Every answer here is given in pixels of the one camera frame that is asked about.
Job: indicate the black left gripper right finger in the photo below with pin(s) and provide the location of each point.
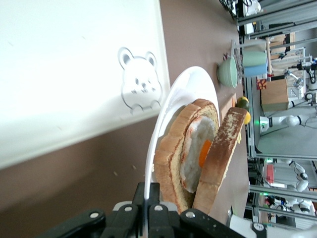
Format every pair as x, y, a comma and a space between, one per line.
158, 218

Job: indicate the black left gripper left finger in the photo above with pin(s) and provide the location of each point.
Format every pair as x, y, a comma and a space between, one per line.
128, 218

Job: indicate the plain brown bread slice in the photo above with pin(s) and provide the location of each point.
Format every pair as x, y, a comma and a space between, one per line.
218, 161

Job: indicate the fried egg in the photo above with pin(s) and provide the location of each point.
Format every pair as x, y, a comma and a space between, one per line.
195, 138

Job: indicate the white round plate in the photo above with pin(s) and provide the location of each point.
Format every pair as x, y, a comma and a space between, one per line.
188, 84

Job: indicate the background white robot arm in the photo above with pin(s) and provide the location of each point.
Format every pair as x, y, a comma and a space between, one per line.
280, 122

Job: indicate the yellow plastic fork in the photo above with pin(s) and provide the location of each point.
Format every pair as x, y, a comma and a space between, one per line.
239, 138

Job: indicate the yellow lemon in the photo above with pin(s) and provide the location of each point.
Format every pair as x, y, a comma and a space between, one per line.
247, 117

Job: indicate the dark green avocado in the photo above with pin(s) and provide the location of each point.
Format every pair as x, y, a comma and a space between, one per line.
244, 105

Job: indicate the background white humanoid robot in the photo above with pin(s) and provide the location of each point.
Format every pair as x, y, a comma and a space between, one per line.
301, 183

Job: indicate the cream tray with bear print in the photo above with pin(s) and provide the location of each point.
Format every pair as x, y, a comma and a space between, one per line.
74, 74

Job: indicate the pale green bowl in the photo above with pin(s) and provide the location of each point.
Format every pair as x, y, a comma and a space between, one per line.
227, 72

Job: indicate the cardboard box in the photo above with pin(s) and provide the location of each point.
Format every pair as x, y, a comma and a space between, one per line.
275, 95

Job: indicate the light blue cup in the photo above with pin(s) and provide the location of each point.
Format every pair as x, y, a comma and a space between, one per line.
255, 71

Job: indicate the background metal shelving frame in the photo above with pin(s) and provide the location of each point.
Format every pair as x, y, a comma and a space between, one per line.
272, 15

